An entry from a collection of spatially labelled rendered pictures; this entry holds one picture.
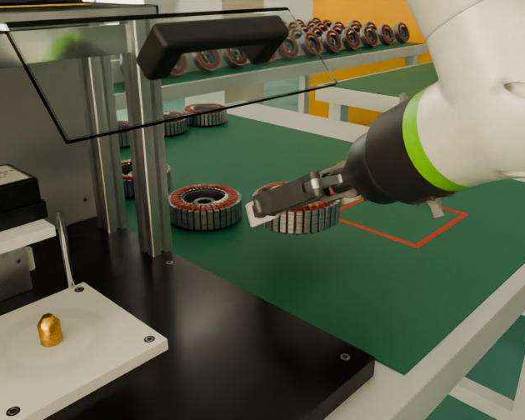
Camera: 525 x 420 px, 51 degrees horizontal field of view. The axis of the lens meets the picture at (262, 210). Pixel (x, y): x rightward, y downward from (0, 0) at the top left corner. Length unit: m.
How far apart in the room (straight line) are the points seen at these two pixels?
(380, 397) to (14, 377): 0.31
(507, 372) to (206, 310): 1.38
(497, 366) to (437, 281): 1.19
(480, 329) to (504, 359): 1.28
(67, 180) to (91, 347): 0.32
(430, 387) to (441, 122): 0.25
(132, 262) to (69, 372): 0.22
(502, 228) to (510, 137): 0.48
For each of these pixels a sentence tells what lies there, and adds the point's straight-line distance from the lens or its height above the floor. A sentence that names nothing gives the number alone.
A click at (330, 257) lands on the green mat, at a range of 0.73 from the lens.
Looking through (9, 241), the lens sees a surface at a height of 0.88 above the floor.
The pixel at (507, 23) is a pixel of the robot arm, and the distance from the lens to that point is 0.40.
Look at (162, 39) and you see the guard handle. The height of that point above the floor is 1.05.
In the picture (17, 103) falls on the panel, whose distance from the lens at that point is 0.74.
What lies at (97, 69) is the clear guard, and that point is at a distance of 0.35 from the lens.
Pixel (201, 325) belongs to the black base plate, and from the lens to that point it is 0.56.
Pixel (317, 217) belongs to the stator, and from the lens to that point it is 0.66.
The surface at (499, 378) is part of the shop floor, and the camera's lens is 1.83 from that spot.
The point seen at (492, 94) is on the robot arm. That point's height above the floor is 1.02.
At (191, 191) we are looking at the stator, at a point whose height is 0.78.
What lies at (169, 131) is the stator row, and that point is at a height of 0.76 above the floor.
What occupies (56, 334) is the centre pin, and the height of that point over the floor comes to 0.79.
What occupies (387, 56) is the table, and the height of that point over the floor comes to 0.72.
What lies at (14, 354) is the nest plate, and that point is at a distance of 0.55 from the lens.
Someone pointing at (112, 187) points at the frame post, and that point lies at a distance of 0.76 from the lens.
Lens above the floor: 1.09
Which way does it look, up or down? 23 degrees down
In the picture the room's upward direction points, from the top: straight up
